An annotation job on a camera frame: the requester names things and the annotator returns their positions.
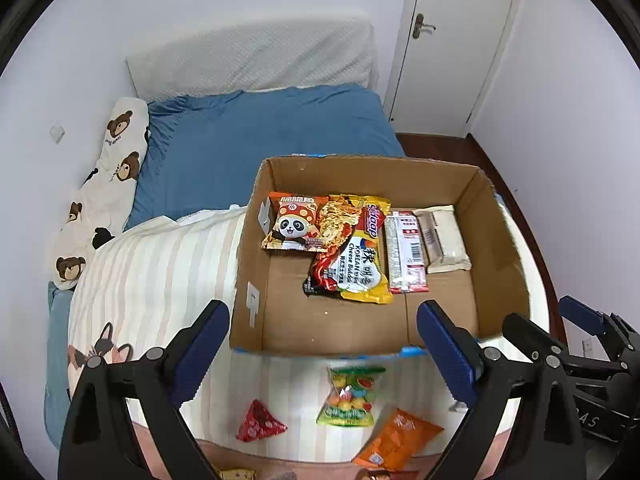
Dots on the white quilted headboard cushion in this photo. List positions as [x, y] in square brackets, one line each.
[250, 57]

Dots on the green candy bag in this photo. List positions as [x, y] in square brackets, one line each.
[350, 395]

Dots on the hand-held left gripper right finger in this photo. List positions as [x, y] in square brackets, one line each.
[450, 355]

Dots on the bear print pillow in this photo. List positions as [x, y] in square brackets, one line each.
[112, 170]

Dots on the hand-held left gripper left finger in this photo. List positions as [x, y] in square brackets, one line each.
[200, 360]

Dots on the blue bed sheet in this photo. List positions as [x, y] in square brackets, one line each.
[250, 150]

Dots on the red triangular snack packet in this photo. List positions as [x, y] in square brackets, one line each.
[257, 422]

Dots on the light blue bedding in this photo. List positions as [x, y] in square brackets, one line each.
[57, 360]

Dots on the white door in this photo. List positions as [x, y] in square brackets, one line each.
[450, 45]

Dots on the yellow instant noodle packet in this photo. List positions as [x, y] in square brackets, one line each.
[355, 265]

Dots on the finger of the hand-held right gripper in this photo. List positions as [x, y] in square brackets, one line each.
[582, 315]
[530, 335]

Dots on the cardboard box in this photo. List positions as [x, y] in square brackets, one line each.
[350, 325]

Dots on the striped cat print blanket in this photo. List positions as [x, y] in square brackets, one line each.
[160, 280]

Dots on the low wall outlet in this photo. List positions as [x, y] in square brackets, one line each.
[588, 345]

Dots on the white wall socket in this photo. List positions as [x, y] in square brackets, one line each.
[58, 131]

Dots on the white wrapped snack packet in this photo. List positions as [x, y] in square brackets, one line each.
[450, 242]

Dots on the panda print snack packet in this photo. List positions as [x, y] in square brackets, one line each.
[290, 227]

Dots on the orange snack packet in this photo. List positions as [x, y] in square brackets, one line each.
[395, 440]

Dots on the red and white snack packet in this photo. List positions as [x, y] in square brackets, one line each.
[406, 255]

